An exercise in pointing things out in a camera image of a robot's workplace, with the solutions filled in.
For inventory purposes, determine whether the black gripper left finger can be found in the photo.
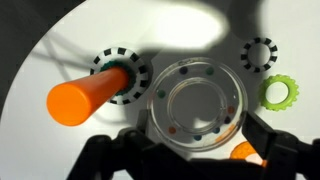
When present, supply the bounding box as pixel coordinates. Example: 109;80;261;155
66;109;192;180

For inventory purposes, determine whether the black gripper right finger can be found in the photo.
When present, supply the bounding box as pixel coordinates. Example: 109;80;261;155
189;111;320;180

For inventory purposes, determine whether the clear round plastic dish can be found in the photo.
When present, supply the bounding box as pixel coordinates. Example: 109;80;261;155
146;57;249;153

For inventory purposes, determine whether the yellow orange ring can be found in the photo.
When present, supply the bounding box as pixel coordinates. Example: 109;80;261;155
229;140;268;168

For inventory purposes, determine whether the lime green toothed ring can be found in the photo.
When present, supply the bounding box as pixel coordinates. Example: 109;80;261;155
259;74;300;112

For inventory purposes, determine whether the dark green toothed ring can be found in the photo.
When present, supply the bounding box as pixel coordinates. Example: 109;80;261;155
99;59;138;98

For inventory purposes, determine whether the orange ring toss peg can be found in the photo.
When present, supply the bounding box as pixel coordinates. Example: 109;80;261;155
46;66;130;127

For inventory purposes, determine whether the small black white striped ring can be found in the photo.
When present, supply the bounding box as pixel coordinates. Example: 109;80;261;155
240;37;279;74

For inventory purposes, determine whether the large black white striped ring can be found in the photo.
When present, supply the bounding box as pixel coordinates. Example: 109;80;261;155
89;47;150;105

